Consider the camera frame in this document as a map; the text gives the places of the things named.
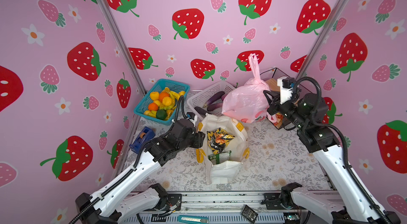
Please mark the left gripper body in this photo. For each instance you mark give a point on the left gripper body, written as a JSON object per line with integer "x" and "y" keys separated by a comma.
{"x": 194, "y": 141}

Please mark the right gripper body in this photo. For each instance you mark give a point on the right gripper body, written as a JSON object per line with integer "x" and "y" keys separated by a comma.
{"x": 289, "y": 111}

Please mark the pink plastic grocery bag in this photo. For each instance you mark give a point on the pink plastic grocery bag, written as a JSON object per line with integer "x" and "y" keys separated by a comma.
{"x": 248, "y": 103}

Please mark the black yellow snack bag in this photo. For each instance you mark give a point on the black yellow snack bag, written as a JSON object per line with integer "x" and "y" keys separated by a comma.
{"x": 218, "y": 140}

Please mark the green Fox's candy bag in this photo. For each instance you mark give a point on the green Fox's candy bag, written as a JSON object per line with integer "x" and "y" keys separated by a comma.
{"x": 216, "y": 159}

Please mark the white canvas tote bag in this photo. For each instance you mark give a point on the white canvas tote bag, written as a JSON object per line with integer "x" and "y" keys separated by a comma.
{"x": 227, "y": 171}

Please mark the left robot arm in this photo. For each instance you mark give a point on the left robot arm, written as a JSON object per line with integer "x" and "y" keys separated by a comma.
{"x": 113, "y": 203}

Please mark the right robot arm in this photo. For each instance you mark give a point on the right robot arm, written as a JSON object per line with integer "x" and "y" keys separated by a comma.
{"x": 359, "y": 206}

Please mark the red chips bag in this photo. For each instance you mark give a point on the red chips bag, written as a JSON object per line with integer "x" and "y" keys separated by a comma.
{"x": 281, "y": 121}

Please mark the green lime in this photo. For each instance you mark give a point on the green lime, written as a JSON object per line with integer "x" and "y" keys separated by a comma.
{"x": 161, "y": 114}

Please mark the blue tape dispenser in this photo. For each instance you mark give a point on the blue tape dispenser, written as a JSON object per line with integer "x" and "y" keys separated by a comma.
{"x": 146, "y": 135}

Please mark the white plastic basket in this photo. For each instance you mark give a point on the white plastic basket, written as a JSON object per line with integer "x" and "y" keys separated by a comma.
{"x": 200, "y": 97}

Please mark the yellow banana bunch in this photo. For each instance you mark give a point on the yellow banana bunch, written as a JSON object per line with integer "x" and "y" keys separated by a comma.
{"x": 174, "y": 96}

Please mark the small tangerine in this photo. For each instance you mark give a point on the small tangerine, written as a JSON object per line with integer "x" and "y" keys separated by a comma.
{"x": 153, "y": 107}

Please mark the orange fruit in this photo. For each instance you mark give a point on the orange fruit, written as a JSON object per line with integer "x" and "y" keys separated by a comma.
{"x": 163, "y": 95}

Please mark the teal plastic basket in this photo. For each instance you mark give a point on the teal plastic basket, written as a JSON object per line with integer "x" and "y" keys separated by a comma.
{"x": 161, "y": 102}

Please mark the long purple eggplant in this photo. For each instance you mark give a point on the long purple eggplant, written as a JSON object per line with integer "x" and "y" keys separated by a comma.
{"x": 215, "y": 98}

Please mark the black electronic module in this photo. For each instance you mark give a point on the black electronic module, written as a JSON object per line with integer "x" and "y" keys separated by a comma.
{"x": 249, "y": 214}

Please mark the black wire mesh shelf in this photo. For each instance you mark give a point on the black wire mesh shelf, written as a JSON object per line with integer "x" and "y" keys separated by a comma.
{"x": 271, "y": 76}

